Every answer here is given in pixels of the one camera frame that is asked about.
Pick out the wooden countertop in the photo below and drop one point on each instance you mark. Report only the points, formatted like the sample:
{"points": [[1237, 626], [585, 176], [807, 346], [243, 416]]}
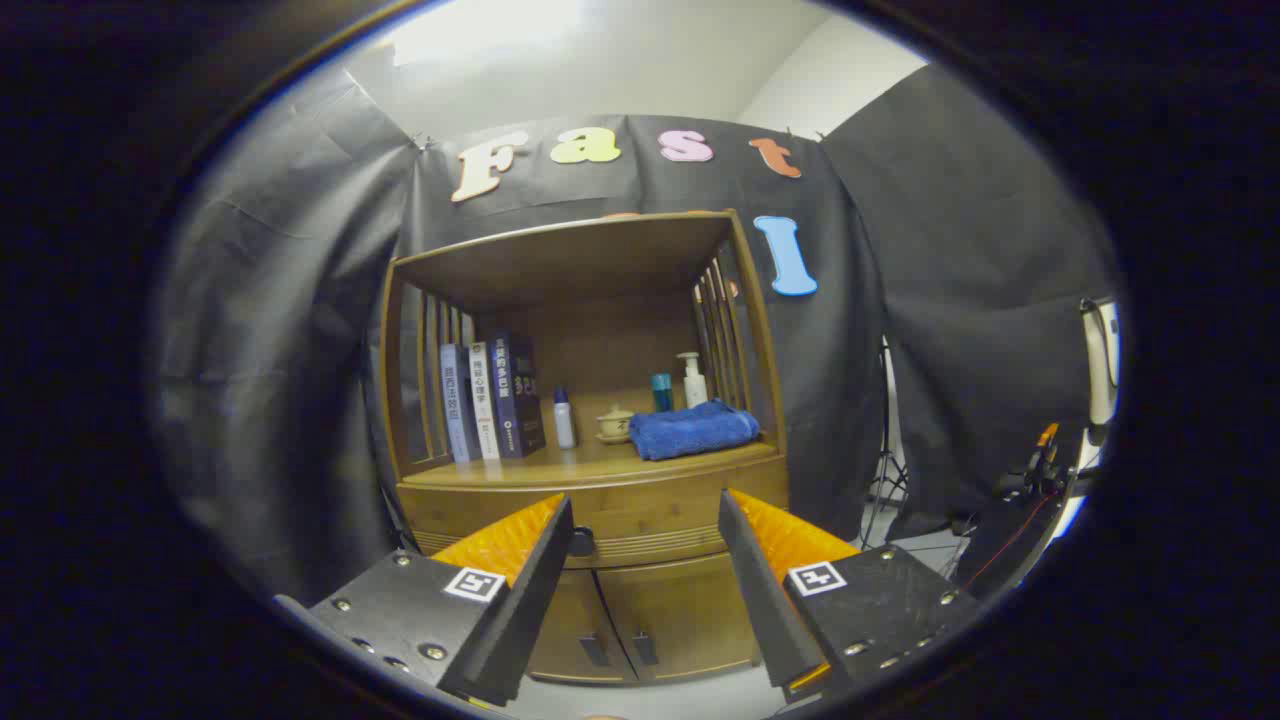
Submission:
{"points": [[580, 458]]}

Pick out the teal bottle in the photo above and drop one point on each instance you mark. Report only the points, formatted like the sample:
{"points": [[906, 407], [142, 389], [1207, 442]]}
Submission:
{"points": [[662, 394]]}

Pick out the white pump bottle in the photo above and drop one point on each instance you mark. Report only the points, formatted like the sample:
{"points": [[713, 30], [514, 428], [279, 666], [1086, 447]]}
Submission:
{"points": [[694, 388]]}

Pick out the cream lidded teacup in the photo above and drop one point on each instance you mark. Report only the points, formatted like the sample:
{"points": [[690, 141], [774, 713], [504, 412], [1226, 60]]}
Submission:
{"points": [[615, 424]]}

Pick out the white bottle with blue cap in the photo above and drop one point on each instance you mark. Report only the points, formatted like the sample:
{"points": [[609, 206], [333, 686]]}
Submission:
{"points": [[565, 425]]}

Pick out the wooden cabinet door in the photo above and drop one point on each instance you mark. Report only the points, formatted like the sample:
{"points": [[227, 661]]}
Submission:
{"points": [[690, 610], [570, 630]]}

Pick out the folded blue towel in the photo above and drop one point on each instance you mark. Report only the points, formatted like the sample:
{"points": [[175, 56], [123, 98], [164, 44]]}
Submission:
{"points": [[690, 430]]}

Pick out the pale blue book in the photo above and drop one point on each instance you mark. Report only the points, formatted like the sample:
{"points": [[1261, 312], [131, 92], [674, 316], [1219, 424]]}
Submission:
{"points": [[458, 410]]}

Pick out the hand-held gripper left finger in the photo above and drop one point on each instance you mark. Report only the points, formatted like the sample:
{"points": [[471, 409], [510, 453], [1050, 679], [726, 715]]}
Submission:
{"points": [[530, 600]]}

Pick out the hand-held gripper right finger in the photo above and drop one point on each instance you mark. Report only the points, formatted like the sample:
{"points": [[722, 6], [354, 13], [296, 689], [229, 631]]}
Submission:
{"points": [[765, 600]]}

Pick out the wooden cabinet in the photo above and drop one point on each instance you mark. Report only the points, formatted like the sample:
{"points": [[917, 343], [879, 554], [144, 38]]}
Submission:
{"points": [[600, 260]]}

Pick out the wooden drawer with black knob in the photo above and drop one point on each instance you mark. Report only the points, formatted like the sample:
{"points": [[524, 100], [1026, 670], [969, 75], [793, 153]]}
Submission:
{"points": [[650, 515]]}

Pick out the white book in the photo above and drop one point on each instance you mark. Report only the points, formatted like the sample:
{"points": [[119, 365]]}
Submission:
{"points": [[484, 405]]}

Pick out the dark blue book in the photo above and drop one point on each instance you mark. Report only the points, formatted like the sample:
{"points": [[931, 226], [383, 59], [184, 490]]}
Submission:
{"points": [[515, 400]]}

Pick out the white curved frame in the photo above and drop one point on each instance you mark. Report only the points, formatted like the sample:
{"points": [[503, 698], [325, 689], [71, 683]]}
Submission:
{"points": [[1098, 360]]}

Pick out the black tripod stand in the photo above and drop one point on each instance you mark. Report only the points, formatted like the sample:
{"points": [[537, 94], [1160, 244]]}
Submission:
{"points": [[885, 470]]}

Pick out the black device with orange part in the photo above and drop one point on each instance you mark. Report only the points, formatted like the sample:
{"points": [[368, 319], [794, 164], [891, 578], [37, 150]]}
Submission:
{"points": [[1040, 470]]}

